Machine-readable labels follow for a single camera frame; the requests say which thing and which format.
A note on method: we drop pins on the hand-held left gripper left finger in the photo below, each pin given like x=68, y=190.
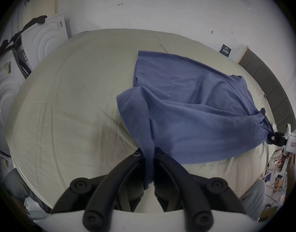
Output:
x=102, y=197

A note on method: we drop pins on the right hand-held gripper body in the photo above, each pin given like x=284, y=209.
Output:
x=293, y=142

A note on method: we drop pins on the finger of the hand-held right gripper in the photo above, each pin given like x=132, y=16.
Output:
x=270, y=129

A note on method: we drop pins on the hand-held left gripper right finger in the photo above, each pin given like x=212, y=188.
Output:
x=194, y=197

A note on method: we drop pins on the blue shirt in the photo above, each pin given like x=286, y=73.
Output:
x=186, y=117

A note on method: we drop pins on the person's right hand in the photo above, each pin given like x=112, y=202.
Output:
x=291, y=164

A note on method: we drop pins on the cluttered shelf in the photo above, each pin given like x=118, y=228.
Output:
x=276, y=180

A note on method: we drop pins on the dark padded headboard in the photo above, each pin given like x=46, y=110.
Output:
x=266, y=78

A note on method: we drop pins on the person's legs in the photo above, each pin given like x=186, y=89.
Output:
x=255, y=197

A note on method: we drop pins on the white washing machine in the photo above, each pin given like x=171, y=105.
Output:
x=45, y=41
x=4, y=100

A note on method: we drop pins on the black garment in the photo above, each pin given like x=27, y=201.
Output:
x=16, y=36

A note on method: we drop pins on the cream foam pad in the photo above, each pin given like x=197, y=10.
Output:
x=43, y=2

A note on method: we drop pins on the dark blue wall sign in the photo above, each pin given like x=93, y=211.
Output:
x=225, y=50

